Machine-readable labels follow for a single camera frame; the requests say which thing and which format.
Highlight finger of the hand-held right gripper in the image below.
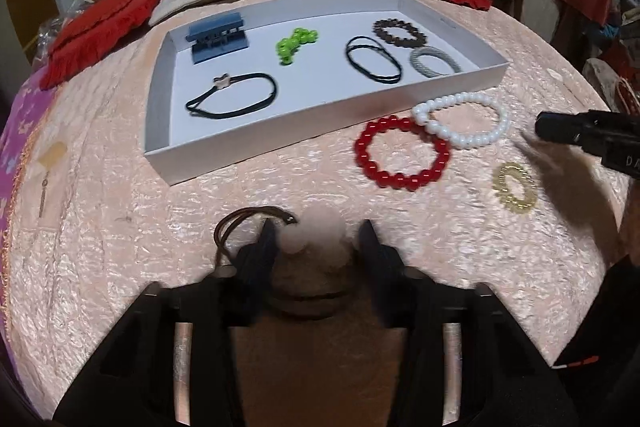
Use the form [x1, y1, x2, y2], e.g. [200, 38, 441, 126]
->
[535, 109, 601, 148]

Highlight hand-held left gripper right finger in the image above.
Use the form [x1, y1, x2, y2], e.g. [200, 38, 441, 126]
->
[359, 219, 583, 427]

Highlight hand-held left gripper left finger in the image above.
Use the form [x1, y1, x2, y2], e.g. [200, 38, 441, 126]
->
[52, 219, 278, 427]

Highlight brown hair tie with pompom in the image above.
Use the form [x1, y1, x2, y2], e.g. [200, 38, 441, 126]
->
[214, 205, 353, 320]

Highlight white pearl bracelet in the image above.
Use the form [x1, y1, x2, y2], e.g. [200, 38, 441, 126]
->
[412, 92, 510, 151]

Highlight grey braided bracelet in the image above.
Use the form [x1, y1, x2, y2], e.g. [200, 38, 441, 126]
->
[409, 46, 462, 78]

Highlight black hairband with small ornament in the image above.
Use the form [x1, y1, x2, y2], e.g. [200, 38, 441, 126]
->
[185, 72, 277, 118]

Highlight white shallow tray box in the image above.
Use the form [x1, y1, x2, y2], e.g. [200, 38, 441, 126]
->
[144, 0, 511, 186]

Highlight thin black hair ties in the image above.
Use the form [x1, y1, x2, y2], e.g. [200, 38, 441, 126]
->
[346, 35, 403, 84]

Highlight dark brown bead bracelet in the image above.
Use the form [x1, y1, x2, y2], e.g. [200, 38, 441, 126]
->
[372, 18, 429, 48]

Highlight green bead bracelet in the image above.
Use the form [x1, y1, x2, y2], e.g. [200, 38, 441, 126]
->
[275, 27, 321, 66]

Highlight blue hair clip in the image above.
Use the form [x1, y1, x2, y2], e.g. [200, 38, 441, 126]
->
[186, 11, 251, 65]

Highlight pink bed blanket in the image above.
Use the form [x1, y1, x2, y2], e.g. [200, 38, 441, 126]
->
[0, 0, 626, 427]

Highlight shell hairpin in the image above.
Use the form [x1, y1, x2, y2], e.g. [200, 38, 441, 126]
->
[37, 142, 68, 218]

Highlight small red frilled cushion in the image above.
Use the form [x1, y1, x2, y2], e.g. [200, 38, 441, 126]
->
[39, 0, 166, 90]

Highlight clear plastic bags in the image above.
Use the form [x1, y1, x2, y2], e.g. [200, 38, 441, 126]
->
[30, 0, 96, 58]

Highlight gold spiral hair tie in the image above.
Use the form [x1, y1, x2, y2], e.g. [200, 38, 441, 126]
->
[491, 161, 540, 215]

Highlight red bead bracelet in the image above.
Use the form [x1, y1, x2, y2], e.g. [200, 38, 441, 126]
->
[354, 116, 453, 192]

